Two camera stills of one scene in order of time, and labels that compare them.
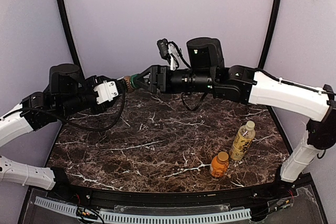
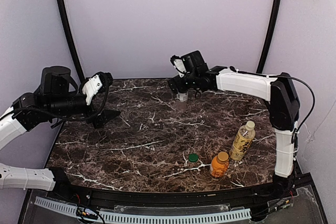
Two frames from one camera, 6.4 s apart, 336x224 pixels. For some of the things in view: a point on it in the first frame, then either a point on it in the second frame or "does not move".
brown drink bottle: x=127 y=79 -> x=181 y=100
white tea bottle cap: x=250 y=125 does not move
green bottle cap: x=133 y=81 -> x=193 y=157
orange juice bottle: x=219 y=164 does not move
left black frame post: x=67 y=22 does not move
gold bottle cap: x=222 y=156 does not move
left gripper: x=122 y=86 -> x=94 y=115
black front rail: x=169 y=200 does not move
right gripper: x=161 y=78 -> x=182 y=86
